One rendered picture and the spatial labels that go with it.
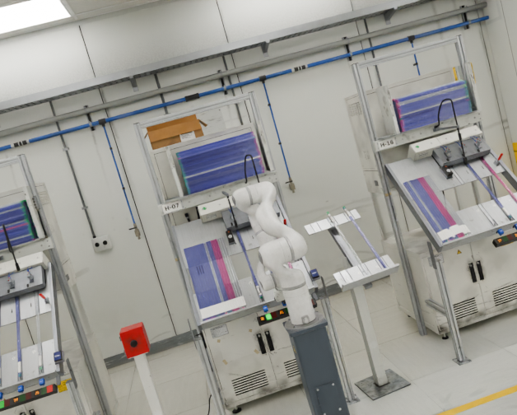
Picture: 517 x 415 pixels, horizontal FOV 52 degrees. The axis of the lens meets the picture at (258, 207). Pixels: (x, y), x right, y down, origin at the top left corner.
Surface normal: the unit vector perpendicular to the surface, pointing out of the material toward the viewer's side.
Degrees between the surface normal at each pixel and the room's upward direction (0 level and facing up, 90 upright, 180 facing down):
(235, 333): 90
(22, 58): 90
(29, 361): 47
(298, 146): 90
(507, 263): 90
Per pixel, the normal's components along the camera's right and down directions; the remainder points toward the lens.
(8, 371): -0.07, -0.60
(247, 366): 0.12, 0.07
